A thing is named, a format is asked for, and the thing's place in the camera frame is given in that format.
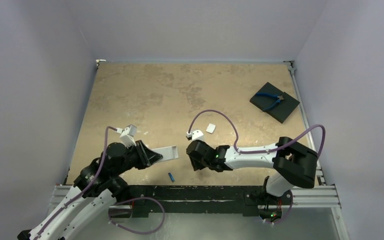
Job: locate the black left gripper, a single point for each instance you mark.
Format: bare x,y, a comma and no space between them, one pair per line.
149,156

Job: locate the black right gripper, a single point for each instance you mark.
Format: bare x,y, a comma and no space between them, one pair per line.
195,152

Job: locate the white remote control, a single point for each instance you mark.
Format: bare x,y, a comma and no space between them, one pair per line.
167,154

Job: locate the white battery cover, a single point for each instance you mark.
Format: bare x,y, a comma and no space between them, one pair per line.
211,128

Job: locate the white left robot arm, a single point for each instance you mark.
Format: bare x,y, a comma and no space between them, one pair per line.
98,186

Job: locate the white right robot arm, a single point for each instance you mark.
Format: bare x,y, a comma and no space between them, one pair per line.
295,164

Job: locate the blue AAA battery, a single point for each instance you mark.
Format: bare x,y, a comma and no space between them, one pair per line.
171,177

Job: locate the black flat box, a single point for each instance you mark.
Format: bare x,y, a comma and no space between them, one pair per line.
275,102

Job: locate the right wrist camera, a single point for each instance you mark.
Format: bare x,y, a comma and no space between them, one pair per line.
195,135

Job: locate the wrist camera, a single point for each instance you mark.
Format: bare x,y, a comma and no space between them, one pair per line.
126,135
195,135

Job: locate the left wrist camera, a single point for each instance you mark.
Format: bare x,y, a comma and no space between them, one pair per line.
126,135

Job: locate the aluminium frame rail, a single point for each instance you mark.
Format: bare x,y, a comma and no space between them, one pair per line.
324,196

